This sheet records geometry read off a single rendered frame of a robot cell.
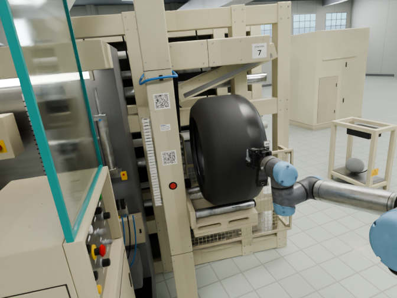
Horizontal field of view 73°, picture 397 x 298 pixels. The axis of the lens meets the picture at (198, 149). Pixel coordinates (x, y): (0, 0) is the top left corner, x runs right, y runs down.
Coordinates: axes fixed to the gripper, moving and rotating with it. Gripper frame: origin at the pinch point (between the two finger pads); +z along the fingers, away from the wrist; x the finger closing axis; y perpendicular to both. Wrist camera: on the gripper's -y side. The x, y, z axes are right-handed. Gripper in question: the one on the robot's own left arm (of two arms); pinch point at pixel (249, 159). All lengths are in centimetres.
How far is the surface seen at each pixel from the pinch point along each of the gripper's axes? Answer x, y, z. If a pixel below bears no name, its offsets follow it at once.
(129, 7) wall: 59, 405, 1094
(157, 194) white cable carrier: 43, -18, 26
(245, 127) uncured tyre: -1.2, 13.8, 5.3
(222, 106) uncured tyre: 6.2, 24.3, 15.0
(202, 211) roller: 21.1, -29.8, 19.5
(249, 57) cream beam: -20, 49, 43
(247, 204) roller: -4.0, -30.7, 19.0
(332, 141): -183, -47, 190
